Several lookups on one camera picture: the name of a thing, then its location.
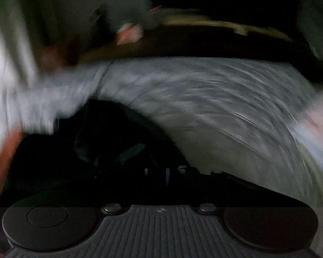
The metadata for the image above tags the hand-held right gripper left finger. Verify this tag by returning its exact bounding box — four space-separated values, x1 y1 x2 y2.
38 167 152 216

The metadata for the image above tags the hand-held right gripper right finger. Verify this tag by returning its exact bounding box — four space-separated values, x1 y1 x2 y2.
164 165 297 216

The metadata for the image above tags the dark navy garment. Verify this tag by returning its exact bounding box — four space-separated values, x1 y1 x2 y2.
5 99 194 207

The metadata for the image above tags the grey quilted bed cover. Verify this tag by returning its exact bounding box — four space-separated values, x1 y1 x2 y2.
0 56 323 248

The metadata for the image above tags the orange tissue pack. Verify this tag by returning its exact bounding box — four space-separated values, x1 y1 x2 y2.
116 23 144 45

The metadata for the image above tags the light wooden board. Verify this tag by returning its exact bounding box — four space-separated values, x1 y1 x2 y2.
161 15 291 42

